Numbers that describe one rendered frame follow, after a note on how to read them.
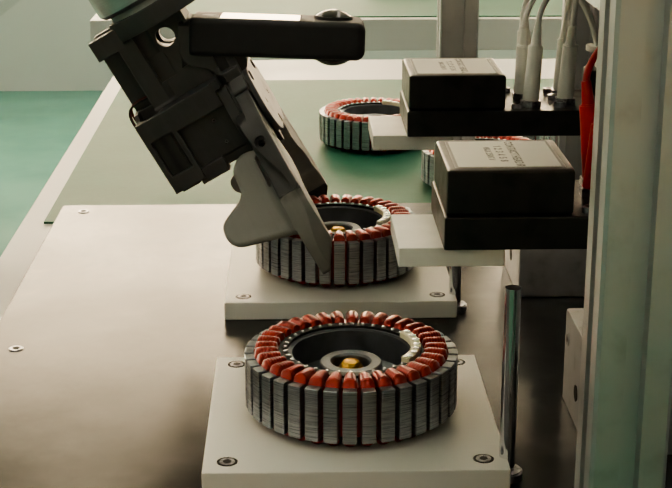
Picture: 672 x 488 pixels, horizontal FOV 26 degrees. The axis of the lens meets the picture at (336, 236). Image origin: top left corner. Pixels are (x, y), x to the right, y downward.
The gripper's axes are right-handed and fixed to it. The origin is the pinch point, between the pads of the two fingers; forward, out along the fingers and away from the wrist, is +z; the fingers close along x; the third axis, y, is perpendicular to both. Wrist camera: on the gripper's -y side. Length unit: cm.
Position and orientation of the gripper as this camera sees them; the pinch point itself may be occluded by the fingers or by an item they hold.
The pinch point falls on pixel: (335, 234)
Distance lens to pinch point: 99.9
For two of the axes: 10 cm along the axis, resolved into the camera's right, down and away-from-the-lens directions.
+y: -8.7, 4.8, 1.2
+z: 5.0, 8.2, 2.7
